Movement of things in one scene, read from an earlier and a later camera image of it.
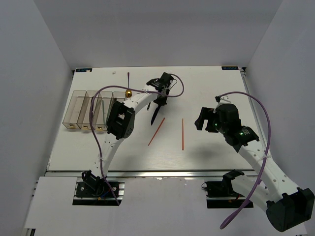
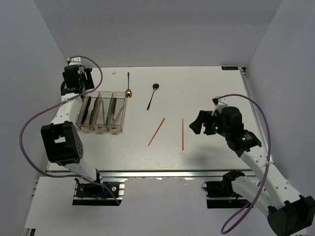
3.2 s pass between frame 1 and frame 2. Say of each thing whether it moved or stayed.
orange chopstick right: stayed
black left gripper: moved
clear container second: stayed
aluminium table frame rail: stayed
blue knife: moved
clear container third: stayed
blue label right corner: stayed
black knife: moved
